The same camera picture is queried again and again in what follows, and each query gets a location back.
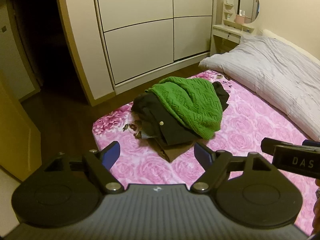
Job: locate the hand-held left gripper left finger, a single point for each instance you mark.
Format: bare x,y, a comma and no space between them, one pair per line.
112,153

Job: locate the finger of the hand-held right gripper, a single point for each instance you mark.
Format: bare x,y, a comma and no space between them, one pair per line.
268,145
311,143

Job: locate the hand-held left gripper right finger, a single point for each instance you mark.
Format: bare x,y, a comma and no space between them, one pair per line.
201,153

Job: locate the green knitted sweater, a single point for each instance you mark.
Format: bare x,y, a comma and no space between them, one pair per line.
195,102

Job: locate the brown garment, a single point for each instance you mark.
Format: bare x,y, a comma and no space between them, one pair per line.
175,152

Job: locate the pink floral blanket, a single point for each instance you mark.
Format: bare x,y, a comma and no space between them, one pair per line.
250,120

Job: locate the black garment with button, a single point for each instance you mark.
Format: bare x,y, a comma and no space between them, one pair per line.
155,110

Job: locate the grey striped duvet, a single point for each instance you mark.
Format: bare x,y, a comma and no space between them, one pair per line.
270,75

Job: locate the yellow door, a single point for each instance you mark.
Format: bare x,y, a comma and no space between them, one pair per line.
15,125

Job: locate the white vanity table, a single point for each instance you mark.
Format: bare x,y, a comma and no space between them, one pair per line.
225,36

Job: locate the cream sliding-door wardrobe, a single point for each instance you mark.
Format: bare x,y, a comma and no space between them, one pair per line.
140,30

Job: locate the pink box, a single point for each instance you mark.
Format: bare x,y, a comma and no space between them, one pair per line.
241,19

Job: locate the white tiered shelf organizer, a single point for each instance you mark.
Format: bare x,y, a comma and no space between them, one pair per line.
228,12

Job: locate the round wall mirror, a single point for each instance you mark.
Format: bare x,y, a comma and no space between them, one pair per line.
250,2

